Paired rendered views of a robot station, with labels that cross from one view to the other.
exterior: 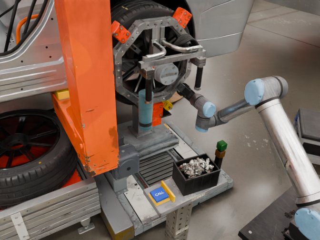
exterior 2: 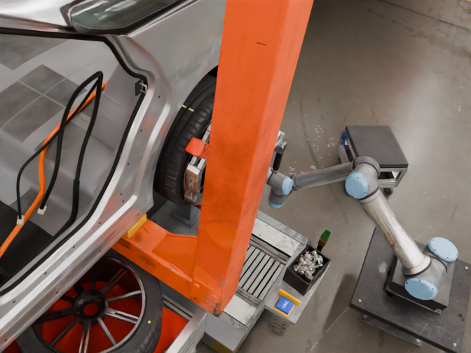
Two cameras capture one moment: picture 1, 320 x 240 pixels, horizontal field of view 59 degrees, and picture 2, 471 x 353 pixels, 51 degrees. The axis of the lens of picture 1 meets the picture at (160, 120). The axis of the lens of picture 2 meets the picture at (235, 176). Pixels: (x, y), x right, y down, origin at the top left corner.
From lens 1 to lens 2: 1.41 m
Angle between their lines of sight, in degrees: 28
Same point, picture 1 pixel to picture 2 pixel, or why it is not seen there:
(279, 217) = (376, 274)
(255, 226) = (362, 293)
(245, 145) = not seen: hidden behind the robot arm
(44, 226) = not seen: outside the picture
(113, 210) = (215, 327)
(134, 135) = (185, 224)
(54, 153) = (154, 303)
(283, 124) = (387, 212)
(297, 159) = (404, 239)
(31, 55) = (108, 211)
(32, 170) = (149, 334)
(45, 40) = (120, 188)
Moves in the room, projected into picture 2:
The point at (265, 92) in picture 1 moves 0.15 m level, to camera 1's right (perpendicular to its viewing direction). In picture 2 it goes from (369, 187) to (394, 179)
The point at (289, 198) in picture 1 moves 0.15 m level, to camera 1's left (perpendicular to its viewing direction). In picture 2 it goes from (376, 251) to (355, 258)
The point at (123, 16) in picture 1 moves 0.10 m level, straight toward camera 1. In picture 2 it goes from (195, 125) to (207, 139)
